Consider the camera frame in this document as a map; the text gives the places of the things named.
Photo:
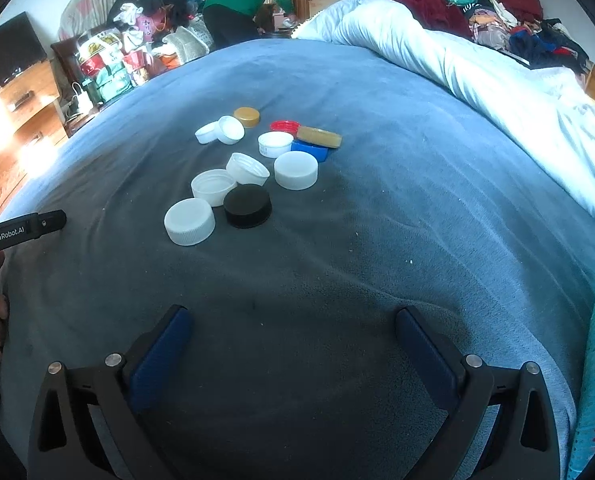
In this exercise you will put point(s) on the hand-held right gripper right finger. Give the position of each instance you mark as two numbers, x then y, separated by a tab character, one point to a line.
427	355

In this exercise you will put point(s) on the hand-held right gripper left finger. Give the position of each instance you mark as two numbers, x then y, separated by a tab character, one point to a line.
160	355

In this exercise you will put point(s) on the black bottle cap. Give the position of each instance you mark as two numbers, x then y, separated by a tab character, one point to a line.
247	205

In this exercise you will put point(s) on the small white bottle cap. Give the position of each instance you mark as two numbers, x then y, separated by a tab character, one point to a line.
231	129
206	133

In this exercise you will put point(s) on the blue bottle cap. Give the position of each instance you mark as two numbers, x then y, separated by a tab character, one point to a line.
310	150

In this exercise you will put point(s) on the white cap printed rim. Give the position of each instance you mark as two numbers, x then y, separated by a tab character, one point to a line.
275	143

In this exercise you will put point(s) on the gold jar lid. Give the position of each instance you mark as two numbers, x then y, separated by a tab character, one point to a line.
319	136

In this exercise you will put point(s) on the small orange bottle cap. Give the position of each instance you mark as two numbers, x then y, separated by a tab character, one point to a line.
247	116

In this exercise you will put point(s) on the red bottle cap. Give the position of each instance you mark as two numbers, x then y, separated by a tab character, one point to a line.
284	126

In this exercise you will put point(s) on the blue grey fleece blanket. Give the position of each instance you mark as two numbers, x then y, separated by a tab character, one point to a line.
377	235

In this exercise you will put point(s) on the wooden television cabinet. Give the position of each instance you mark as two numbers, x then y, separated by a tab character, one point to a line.
22	95

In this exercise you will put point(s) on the white paper bag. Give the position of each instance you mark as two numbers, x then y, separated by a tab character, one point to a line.
81	100

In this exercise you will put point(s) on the black television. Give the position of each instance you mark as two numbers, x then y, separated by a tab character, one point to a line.
7	55

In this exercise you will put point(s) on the green patterned bag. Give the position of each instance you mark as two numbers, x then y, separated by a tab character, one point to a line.
113	82

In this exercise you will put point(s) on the pile of bags and boxes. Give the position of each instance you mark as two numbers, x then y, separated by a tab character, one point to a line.
127	60

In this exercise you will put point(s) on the pink checkered cover cloth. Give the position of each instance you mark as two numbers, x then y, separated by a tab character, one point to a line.
87	5

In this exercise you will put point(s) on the white woven bag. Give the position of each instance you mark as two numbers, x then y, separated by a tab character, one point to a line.
187	45

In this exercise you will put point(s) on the light blue duvet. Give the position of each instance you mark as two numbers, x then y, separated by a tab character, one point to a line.
452	75

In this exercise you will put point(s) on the white floral bedsheet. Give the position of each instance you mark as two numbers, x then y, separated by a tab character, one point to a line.
567	90

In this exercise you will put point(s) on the pile of clothes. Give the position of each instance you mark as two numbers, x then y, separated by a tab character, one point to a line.
527	35

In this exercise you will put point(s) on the dark red blanket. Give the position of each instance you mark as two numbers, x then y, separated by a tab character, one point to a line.
417	5

